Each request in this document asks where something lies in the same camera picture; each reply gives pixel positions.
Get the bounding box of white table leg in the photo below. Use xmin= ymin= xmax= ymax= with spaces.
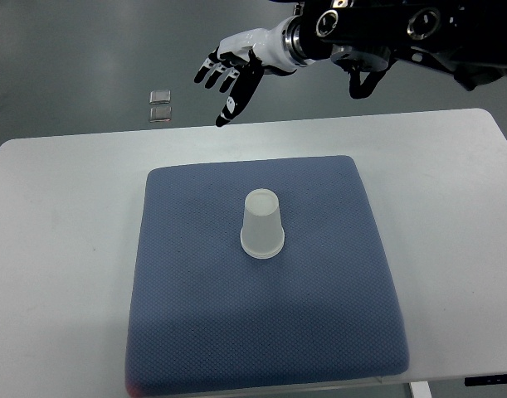
xmin=409 ymin=381 xmax=432 ymax=398

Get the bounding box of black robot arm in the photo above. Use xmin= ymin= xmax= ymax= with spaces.
xmin=283 ymin=1 xmax=507 ymax=99

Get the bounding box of metal floor plate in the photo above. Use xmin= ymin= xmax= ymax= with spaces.
xmin=149 ymin=106 xmax=172 ymax=123
xmin=149 ymin=89 xmax=171 ymax=104

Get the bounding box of white paper cup on mat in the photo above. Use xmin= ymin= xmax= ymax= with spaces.
xmin=240 ymin=188 xmax=285 ymax=260

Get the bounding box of upper metal floor plate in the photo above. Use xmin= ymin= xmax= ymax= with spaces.
xmin=149 ymin=89 xmax=171 ymax=104

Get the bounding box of blue textured cushion mat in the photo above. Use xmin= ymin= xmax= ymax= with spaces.
xmin=125 ymin=156 xmax=409 ymax=397

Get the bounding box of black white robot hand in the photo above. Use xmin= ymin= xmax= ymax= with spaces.
xmin=194 ymin=17 xmax=314 ymax=127

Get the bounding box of lower metal floor plate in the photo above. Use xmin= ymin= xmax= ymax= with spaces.
xmin=149 ymin=106 xmax=172 ymax=123

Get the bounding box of black table control panel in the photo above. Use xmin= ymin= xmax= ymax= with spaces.
xmin=464 ymin=374 xmax=507 ymax=387

